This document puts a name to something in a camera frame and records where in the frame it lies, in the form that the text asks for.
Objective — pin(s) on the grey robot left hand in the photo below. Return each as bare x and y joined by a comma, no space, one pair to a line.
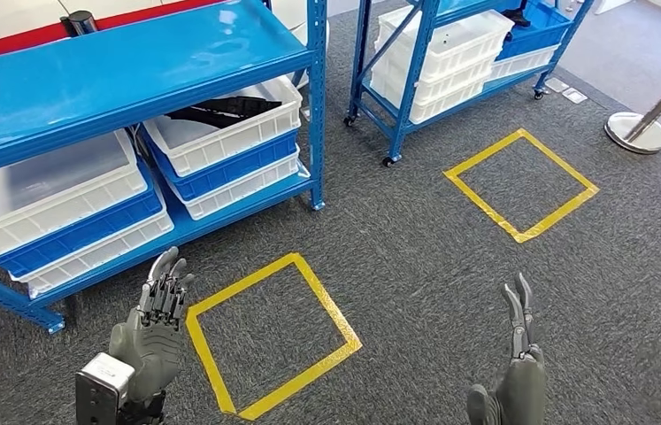
154,352

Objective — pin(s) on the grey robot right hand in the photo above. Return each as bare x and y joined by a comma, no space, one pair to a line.
520,393

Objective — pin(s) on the black plastic part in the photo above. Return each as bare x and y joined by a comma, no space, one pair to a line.
230,108
517,17

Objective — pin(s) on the blue metal shelf rack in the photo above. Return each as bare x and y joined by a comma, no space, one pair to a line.
415,70
101,76

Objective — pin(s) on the yellow floor tape square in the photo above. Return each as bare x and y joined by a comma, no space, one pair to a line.
301,380

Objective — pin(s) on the small white floor plate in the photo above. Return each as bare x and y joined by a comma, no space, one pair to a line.
574,95
557,85

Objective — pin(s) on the red barrier belt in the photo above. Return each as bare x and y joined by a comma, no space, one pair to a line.
13,44

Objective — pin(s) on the black left camera bracket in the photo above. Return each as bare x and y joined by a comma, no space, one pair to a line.
145,410

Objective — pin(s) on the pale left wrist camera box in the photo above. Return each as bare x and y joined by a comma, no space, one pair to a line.
101,393

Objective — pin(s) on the silver stanchion post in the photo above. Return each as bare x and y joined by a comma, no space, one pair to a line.
635,132

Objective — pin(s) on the black stanchion post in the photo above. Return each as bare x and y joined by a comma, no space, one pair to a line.
81,23

